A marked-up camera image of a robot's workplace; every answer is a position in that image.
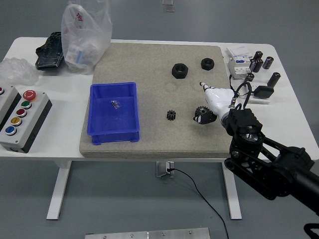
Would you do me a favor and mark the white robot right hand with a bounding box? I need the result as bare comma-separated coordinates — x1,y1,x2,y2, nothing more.
193,81,236,125

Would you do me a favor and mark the black bevel gear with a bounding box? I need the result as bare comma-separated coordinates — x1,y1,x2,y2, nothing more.
195,106,212,118

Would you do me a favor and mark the blue plastic box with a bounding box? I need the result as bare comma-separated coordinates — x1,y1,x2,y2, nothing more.
86,82,140,145

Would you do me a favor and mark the small black hex nut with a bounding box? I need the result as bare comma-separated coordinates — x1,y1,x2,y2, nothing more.
200,57,215,71

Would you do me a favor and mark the large black hex nut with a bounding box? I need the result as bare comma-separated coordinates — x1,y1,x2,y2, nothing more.
171,63,189,79

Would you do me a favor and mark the grey five-button control box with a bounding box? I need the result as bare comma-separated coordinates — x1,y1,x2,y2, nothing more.
0,90,53,154

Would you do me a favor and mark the white circuit breaker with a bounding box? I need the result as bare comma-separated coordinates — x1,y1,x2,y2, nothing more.
227,56,255,81

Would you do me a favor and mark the white power socket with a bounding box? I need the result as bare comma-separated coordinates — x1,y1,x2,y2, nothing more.
246,82,271,105

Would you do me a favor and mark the black power adapter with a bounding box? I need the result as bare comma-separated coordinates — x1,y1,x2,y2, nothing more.
253,85,275,99

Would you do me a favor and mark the white flat carton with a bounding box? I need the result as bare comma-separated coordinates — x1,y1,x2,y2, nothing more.
226,45,252,58

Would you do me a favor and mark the grey-brown mat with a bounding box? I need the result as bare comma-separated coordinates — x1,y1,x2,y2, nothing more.
79,42,236,159

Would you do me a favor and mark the white table leg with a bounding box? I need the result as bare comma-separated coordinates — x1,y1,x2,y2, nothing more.
221,161,243,220
46,161,73,220

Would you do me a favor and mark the white plastic shopping bag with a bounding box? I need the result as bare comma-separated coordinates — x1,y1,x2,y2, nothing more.
61,0,113,75

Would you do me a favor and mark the silver metal plate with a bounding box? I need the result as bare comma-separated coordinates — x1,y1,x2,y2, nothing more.
84,227,210,239

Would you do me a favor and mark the black plastic tray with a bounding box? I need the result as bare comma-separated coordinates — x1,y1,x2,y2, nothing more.
35,31,65,71

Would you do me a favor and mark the clear bubble wrap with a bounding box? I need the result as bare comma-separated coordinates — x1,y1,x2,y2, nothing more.
0,57,40,87

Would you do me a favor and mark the silver table control bracket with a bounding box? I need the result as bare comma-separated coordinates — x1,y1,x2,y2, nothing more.
156,161,174,178

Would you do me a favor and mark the black floor cable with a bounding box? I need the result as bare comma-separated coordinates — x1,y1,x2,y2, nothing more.
167,168,229,239

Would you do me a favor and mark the clear floor bracket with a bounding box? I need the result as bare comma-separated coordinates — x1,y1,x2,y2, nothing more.
162,0,176,12

